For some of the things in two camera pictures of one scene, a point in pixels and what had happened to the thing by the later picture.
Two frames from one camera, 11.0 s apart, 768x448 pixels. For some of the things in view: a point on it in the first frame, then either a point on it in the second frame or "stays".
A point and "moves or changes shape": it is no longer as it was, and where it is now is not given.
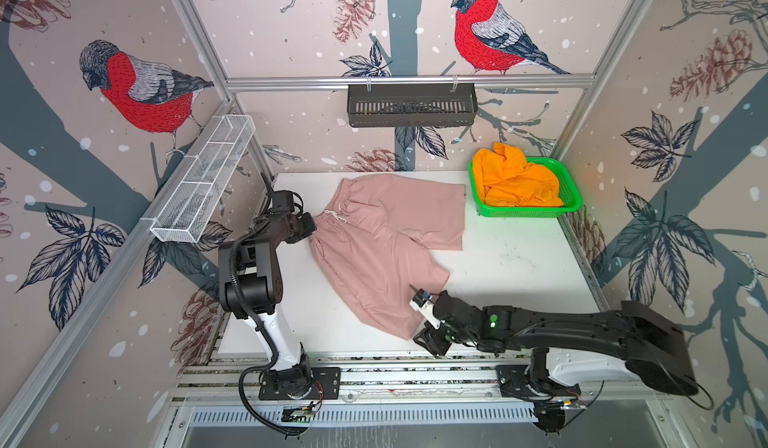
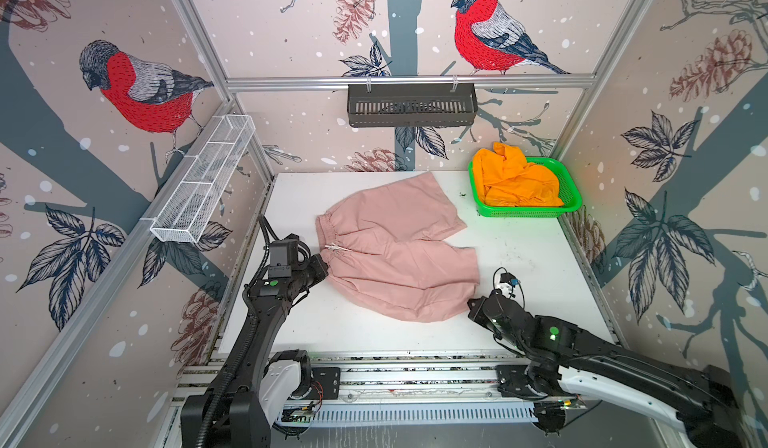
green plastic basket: x=568 y=190 stays
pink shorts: x=372 y=237 moves or changes shape
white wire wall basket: x=187 y=209 stays
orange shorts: x=507 y=179 stays
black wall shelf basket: x=412 y=107 stays
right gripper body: x=438 y=337 → x=478 y=314
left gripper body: x=304 y=226 → x=309 y=272
